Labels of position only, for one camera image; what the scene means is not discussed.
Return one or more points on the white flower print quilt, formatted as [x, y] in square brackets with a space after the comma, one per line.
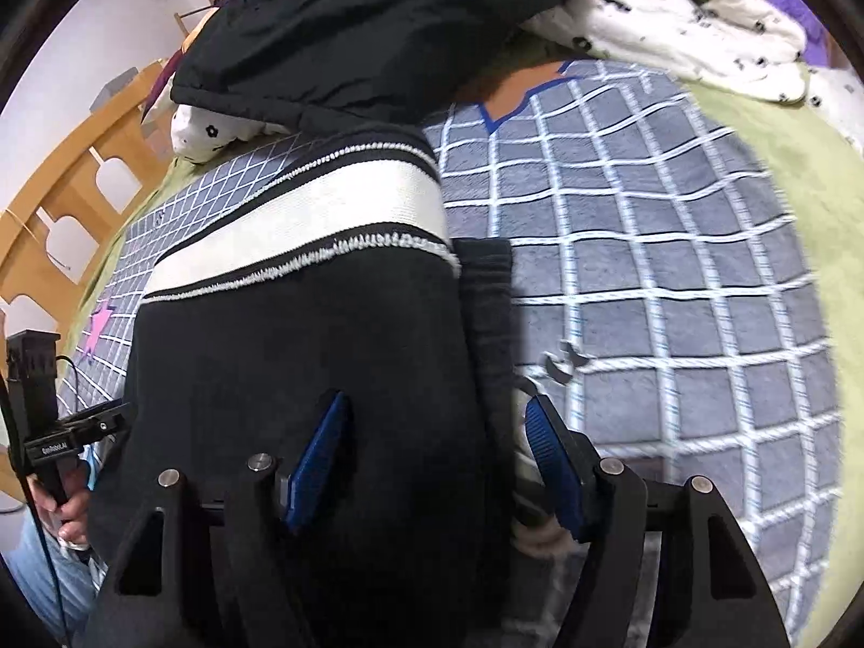
[709, 27]

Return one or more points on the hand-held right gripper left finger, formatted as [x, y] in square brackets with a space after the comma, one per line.
[317, 459]

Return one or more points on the black sweater with white stripe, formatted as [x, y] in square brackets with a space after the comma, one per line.
[304, 351]

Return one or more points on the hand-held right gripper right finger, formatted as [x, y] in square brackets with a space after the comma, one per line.
[550, 459]

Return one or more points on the grey checked blanket with stars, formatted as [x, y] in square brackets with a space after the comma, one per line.
[675, 283]

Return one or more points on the purple patterned pillow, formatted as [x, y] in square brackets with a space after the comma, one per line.
[160, 91]

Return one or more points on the person's blue jeans leg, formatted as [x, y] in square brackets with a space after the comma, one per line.
[34, 587]

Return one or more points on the purple cloth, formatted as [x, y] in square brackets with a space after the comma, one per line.
[786, 0]

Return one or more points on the person's left hand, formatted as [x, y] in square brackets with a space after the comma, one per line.
[71, 516]

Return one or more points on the black garment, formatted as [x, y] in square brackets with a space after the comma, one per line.
[371, 34]

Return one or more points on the wooden bed headboard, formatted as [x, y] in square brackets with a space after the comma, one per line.
[67, 169]

